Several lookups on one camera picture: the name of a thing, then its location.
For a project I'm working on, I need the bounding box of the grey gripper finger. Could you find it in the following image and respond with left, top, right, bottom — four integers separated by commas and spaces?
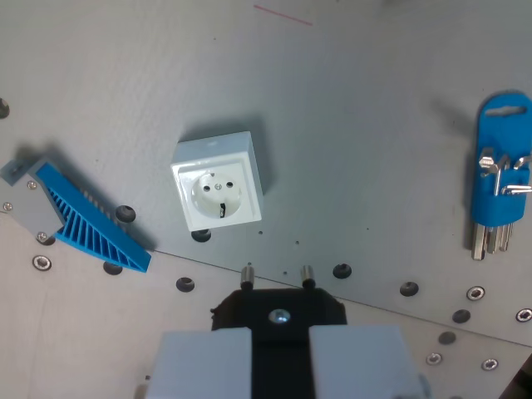
308, 324, 433, 399
144, 328, 254, 399

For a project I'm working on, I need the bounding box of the black two-pin power plug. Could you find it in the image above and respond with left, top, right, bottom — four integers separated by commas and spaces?
209, 264, 348, 399

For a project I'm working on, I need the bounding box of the largest steel hex key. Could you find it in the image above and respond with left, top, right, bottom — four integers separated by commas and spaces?
470, 150, 501, 261

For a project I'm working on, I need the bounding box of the blue ribbed plastic wedge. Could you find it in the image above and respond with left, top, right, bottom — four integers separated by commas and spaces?
34, 161, 153, 274

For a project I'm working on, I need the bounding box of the medium steel hex key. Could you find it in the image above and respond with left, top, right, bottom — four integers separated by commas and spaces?
485, 154, 514, 254

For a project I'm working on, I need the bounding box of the small steel hex key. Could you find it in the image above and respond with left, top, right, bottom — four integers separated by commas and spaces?
498, 155, 532, 251

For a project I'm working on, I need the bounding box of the blue hex key holder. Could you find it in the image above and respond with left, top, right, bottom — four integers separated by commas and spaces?
470, 91, 532, 228

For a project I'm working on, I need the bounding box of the white wall socket box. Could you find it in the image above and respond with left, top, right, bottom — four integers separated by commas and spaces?
170, 131, 264, 233

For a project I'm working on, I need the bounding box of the grey plastic mounting bracket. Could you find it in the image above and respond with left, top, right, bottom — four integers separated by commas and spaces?
0, 156, 64, 246

